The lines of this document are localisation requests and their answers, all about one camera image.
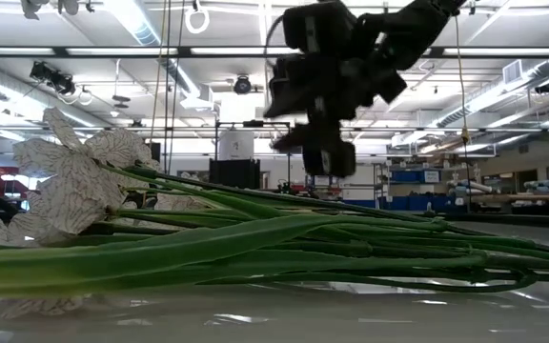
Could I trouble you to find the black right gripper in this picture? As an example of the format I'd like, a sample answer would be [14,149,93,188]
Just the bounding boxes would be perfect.
[264,0,407,179]

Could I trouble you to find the white cylinder tank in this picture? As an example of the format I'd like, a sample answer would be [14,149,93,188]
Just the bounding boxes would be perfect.
[218,131,255,162]

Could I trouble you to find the black crate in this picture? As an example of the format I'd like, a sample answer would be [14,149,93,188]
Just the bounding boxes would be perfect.
[209,158,261,190]

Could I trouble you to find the blue shelf bins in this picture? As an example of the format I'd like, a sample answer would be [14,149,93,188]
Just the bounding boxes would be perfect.
[391,169,442,185]

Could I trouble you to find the blue floor bins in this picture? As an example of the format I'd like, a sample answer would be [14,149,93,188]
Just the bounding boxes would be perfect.
[350,193,452,214]

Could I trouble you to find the long wooden table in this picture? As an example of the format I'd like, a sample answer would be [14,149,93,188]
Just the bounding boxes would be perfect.
[469,192,549,204]

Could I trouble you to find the large white veined flower spray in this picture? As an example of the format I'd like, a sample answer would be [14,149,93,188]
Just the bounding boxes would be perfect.
[10,107,447,239]

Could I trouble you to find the thin black frame stand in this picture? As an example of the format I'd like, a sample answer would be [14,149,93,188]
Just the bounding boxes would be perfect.
[214,120,293,192]

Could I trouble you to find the round black ceiling camera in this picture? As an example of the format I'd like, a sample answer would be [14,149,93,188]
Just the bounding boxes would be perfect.
[234,74,253,95]

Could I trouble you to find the thin black horizontal rail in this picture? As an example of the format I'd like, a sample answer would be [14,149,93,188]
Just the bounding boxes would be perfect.
[0,125,549,134]

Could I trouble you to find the hanging thin cables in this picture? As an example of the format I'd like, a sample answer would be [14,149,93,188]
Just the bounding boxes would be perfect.
[149,0,186,172]

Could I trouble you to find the ribbed silver duct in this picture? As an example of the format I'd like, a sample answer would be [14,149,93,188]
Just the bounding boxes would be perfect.
[434,59,549,130]

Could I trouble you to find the white hanging ring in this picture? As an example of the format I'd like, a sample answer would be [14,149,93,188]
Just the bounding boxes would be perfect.
[184,1,212,35]

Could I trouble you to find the silver ventilation duct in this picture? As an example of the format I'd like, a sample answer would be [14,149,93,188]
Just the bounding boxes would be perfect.
[105,0,204,99]

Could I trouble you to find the white wall vent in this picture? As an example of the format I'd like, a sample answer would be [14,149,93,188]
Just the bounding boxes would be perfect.
[501,59,523,86]

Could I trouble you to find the black aluminium rig frame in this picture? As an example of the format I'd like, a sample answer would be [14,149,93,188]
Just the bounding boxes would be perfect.
[0,45,549,60]

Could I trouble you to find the white cable loops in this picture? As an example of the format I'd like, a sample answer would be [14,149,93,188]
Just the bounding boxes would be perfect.
[59,84,94,107]

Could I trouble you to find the black ceiling camera pair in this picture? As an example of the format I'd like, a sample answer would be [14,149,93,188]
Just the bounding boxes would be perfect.
[29,60,76,96]

